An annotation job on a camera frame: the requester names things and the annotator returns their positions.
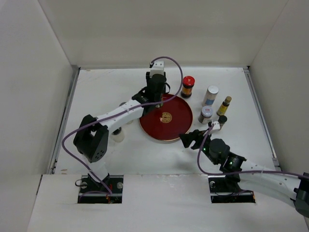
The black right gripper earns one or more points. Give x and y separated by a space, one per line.
187 138

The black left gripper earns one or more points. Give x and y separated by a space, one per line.
147 76

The green label sauce bottle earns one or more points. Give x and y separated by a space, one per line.
160 104

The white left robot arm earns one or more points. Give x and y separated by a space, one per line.
92 142

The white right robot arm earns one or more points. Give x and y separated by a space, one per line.
287 187

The grey lid spice jar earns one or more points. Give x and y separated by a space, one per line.
205 115

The red round tray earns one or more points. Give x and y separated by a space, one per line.
169 121

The red lid sauce jar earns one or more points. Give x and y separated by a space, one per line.
188 84

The small dark pepper bottle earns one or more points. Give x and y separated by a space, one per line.
222 120

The yellow label oil bottle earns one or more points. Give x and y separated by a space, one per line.
224 106

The white tall canister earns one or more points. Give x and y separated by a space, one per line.
210 95

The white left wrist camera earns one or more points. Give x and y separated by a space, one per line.
156 67

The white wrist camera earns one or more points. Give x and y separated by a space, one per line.
156 67
214 126

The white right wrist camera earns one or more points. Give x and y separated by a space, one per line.
214 126

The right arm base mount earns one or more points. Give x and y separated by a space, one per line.
223 190

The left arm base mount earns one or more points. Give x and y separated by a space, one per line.
93 192

